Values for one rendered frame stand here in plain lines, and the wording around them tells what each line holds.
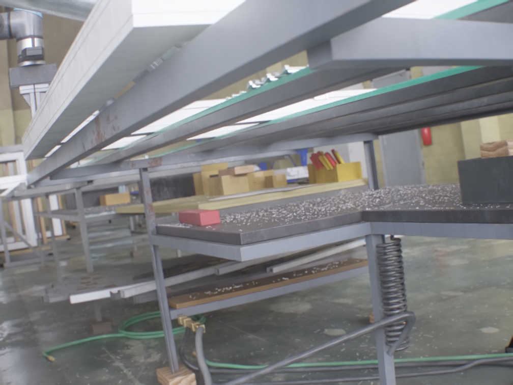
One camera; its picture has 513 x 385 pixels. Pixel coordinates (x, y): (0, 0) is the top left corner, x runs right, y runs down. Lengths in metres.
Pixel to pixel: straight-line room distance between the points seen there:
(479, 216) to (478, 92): 0.29
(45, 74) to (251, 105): 0.76
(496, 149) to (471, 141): 7.38
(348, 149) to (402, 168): 1.05
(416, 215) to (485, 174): 0.19
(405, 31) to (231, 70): 0.14
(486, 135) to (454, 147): 1.05
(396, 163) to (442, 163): 1.13
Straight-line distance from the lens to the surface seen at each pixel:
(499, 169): 1.34
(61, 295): 2.64
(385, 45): 0.43
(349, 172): 2.58
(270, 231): 1.47
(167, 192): 3.62
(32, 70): 1.64
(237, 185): 2.89
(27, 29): 1.65
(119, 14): 0.58
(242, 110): 1.05
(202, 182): 3.36
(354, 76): 0.76
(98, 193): 5.12
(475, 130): 8.69
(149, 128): 1.57
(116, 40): 0.59
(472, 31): 0.50
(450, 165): 9.69
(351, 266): 2.50
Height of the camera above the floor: 0.73
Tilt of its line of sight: 1 degrees down
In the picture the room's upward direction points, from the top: 8 degrees counter-clockwise
